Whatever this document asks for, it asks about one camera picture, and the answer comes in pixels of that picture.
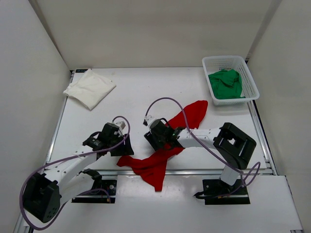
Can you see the white t shirt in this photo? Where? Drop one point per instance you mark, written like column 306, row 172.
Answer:
column 90, row 89

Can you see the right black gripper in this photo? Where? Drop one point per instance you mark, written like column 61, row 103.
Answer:
column 152, row 136

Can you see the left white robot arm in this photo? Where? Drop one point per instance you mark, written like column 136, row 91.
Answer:
column 46, row 191

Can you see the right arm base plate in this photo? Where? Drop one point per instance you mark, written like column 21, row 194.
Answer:
column 217, row 192

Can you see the white plastic basket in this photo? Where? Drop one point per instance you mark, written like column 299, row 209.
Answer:
column 213, row 64

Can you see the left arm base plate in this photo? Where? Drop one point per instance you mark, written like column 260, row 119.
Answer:
column 103, row 192

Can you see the red t shirt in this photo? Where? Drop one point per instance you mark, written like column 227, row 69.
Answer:
column 152, row 169

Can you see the black label on table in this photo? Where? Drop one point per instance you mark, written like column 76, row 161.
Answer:
column 81, row 70

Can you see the green item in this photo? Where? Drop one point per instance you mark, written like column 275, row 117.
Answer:
column 226, row 84

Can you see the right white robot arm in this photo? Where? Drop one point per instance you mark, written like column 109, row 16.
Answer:
column 235, row 147

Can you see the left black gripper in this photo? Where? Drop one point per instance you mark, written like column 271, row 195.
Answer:
column 125, row 149

